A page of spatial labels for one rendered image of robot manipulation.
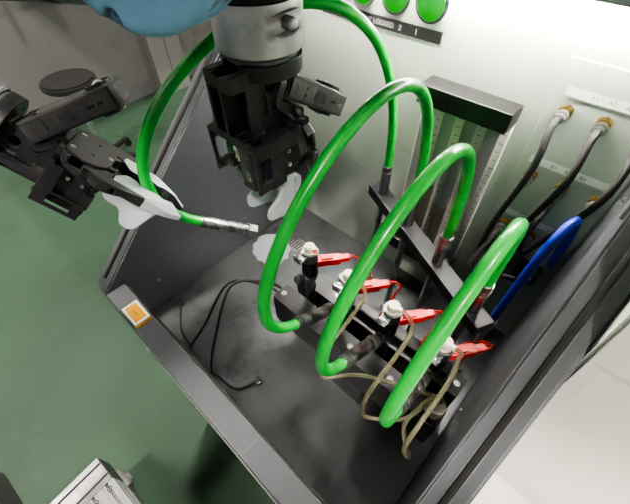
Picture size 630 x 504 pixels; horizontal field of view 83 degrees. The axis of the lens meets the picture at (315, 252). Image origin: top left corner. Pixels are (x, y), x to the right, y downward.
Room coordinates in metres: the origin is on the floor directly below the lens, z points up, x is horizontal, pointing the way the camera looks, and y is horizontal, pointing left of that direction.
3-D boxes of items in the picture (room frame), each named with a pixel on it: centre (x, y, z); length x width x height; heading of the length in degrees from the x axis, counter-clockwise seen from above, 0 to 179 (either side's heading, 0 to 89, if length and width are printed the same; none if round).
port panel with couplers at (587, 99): (0.40, -0.35, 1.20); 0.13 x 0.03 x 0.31; 47
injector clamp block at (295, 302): (0.29, -0.08, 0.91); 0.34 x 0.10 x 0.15; 47
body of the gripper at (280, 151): (0.33, 0.05, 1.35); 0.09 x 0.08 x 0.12; 137
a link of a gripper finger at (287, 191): (0.32, 0.04, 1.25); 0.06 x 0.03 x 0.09; 137
